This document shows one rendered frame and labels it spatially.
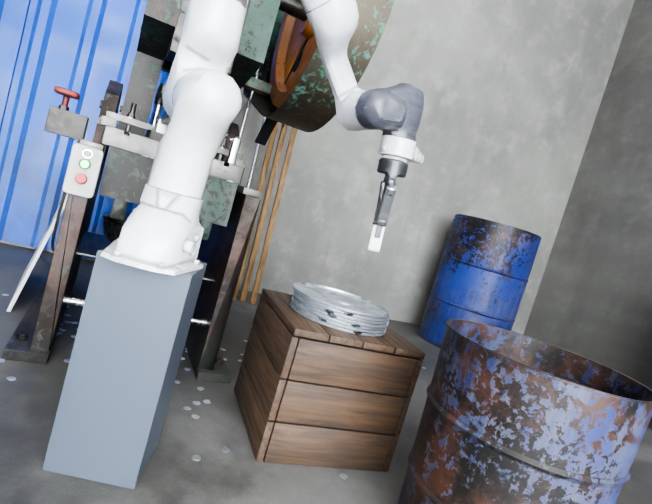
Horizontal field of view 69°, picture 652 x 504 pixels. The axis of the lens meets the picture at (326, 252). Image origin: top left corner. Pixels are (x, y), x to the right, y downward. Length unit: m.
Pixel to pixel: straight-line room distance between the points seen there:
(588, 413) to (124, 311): 0.85
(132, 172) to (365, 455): 1.05
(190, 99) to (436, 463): 0.84
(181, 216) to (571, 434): 0.81
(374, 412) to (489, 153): 2.90
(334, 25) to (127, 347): 0.79
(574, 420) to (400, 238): 2.70
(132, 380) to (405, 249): 2.77
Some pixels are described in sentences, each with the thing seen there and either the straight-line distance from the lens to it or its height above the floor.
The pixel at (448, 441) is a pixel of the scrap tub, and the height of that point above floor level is 0.28.
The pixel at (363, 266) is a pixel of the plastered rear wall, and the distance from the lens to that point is 3.40.
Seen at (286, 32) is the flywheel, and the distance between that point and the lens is 2.24.
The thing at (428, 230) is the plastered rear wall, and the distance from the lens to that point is 3.64.
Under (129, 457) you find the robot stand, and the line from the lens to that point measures 1.09.
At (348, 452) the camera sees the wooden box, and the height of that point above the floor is 0.05.
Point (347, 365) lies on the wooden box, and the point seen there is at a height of 0.28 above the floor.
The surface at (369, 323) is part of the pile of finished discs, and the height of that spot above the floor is 0.38.
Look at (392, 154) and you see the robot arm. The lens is 1.20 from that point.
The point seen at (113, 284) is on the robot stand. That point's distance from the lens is 0.98.
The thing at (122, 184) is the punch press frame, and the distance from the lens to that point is 1.54.
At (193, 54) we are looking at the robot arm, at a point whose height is 0.86.
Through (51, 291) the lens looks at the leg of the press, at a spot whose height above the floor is 0.21.
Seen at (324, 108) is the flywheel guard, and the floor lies 0.98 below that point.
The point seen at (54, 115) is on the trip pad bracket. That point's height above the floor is 0.68.
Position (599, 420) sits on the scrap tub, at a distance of 0.97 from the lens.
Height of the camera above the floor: 0.64
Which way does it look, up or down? 5 degrees down
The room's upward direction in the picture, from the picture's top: 16 degrees clockwise
